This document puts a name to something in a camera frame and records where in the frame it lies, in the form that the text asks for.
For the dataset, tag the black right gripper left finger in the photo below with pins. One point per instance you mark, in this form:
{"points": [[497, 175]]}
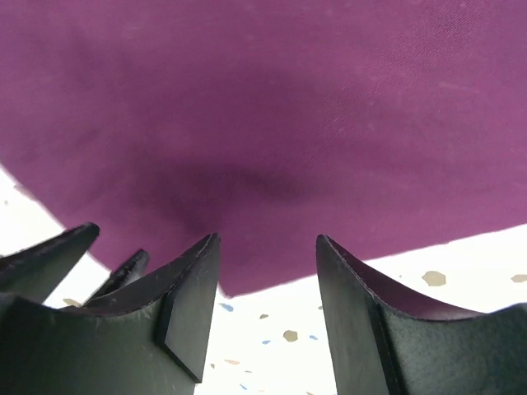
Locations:
{"points": [[148, 337]]}

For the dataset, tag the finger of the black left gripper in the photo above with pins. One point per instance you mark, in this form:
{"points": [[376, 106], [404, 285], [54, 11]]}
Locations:
{"points": [[123, 271], [35, 272]]}

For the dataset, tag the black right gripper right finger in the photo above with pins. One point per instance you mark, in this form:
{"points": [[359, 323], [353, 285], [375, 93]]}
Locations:
{"points": [[386, 338]]}

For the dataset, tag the purple cloth wrap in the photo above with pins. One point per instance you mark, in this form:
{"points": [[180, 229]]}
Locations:
{"points": [[386, 125]]}

